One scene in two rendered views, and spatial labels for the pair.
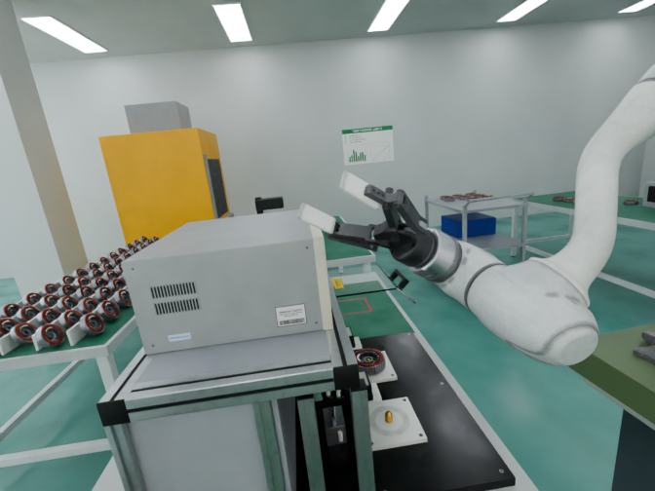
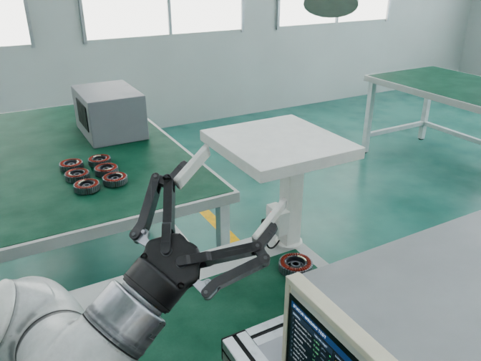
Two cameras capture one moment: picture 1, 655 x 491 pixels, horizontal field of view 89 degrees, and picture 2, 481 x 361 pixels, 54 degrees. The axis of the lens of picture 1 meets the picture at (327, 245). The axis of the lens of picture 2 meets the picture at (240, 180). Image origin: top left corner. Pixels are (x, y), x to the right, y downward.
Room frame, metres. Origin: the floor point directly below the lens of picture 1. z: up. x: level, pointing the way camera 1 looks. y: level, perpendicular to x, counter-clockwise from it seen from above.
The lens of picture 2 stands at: (1.07, -0.25, 1.68)
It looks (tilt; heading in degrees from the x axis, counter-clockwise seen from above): 25 degrees down; 155
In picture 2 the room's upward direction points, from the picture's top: straight up
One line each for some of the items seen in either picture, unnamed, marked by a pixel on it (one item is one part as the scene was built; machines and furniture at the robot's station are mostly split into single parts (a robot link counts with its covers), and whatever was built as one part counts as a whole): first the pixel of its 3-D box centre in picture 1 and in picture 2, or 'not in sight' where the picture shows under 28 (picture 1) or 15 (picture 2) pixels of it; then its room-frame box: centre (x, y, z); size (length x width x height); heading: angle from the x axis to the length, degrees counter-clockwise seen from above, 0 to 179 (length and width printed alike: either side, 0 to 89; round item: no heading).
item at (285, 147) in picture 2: not in sight; (275, 205); (-0.09, 0.40, 0.98); 0.37 x 0.35 x 0.46; 4
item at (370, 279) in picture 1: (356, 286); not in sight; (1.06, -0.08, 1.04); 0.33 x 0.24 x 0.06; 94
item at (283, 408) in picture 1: (287, 362); not in sight; (0.84, 0.15, 0.92); 0.66 x 0.01 x 0.30; 4
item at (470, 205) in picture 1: (471, 240); not in sight; (3.30, -1.47, 0.51); 1.01 x 0.60 x 1.01; 4
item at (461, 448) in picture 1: (373, 396); not in sight; (0.86, -0.09, 0.76); 0.64 x 0.47 x 0.02; 4
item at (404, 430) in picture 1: (389, 422); not in sight; (0.74, -0.11, 0.78); 0.15 x 0.15 x 0.01; 4
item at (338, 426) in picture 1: (334, 424); not in sight; (0.73, 0.03, 0.80); 0.08 x 0.05 x 0.06; 4
